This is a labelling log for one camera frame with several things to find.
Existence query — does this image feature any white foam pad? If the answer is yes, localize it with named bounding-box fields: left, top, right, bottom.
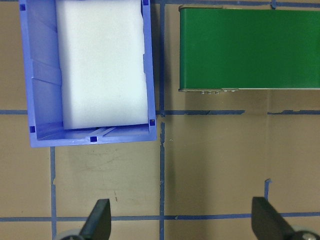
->
left=55, top=0, right=149, bottom=130

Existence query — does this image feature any blue plastic bin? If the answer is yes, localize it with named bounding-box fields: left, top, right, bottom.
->
left=18, top=0, right=158, bottom=149

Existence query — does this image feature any green conveyor belt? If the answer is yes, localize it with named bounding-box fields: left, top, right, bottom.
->
left=177, top=4, right=320, bottom=96

